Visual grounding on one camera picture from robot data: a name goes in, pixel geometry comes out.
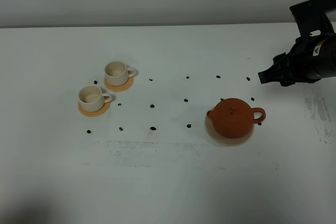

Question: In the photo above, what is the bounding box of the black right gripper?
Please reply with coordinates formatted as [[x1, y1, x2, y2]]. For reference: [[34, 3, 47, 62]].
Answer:
[[258, 0, 335, 87]]

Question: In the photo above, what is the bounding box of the brown clay teapot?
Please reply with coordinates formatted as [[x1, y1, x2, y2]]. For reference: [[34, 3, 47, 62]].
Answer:
[[206, 98, 266, 139]]

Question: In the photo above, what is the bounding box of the beige round teapot coaster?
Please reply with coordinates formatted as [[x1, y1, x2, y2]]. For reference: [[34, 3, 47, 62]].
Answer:
[[204, 116, 254, 147]]

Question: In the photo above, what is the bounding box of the orange saucer rear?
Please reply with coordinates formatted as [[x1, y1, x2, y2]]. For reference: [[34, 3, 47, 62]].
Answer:
[[104, 77, 134, 92]]

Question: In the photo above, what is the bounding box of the orange saucer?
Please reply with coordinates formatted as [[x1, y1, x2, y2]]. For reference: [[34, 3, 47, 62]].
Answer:
[[104, 77, 134, 92], [78, 102, 111, 117]]

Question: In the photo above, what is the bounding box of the white teacup rear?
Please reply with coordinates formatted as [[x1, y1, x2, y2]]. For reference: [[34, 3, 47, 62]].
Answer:
[[104, 61, 137, 86]]

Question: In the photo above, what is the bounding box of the white teacup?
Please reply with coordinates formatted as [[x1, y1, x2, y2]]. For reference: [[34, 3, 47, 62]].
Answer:
[[104, 61, 137, 86], [78, 84, 112, 112]]

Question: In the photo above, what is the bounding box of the white teacup front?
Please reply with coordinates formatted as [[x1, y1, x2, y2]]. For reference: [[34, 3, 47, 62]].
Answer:
[[78, 84, 112, 112]]

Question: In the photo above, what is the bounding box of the orange saucer front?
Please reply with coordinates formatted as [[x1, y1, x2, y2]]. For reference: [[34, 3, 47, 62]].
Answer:
[[78, 102, 111, 117]]

